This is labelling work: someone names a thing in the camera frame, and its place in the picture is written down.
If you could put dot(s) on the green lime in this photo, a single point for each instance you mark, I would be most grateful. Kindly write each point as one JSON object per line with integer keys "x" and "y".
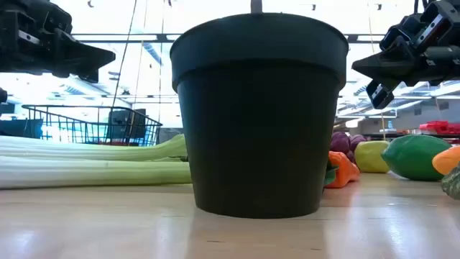
{"x": 413, "y": 156}

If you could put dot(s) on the pale green celery stalk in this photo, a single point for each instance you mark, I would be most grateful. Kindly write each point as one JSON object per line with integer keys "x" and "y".
{"x": 90, "y": 172}

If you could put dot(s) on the yellow-green apple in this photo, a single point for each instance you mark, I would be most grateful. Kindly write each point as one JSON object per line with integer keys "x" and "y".
{"x": 370, "y": 156}

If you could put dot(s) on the green grape bunch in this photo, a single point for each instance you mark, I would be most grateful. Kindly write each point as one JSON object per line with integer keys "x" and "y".
{"x": 453, "y": 183}

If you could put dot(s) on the black ceiling beam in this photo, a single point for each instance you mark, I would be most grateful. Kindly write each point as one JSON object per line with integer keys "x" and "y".
{"x": 125, "y": 37}

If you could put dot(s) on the black monitor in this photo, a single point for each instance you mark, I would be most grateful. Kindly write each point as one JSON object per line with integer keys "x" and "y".
{"x": 122, "y": 124}

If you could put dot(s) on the yellow bell pepper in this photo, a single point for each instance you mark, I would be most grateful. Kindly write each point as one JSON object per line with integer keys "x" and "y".
{"x": 447, "y": 160}

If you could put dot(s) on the small orange pepper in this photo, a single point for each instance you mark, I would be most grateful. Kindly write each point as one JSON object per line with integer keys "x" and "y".
{"x": 343, "y": 169}

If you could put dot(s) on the shelf with red bins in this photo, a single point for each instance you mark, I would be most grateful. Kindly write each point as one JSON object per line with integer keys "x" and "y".
{"x": 440, "y": 126}

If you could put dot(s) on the black pot with leafy plant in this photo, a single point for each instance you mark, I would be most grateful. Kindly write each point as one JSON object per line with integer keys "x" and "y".
{"x": 258, "y": 126}

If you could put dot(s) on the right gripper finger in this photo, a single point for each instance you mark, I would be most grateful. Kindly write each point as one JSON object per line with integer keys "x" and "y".
{"x": 380, "y": 96}
{"x": 391, "y": 64}

